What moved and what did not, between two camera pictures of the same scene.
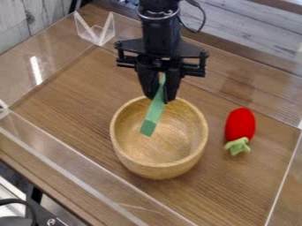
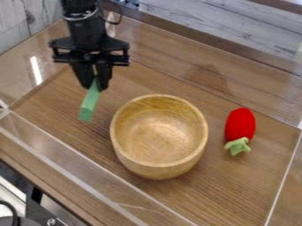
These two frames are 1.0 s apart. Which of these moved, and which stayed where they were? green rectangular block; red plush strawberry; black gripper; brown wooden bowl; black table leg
Moved: black gripper; green rectangular block
Stayed: red plush strawberry; brown wooden bowl; black table leg
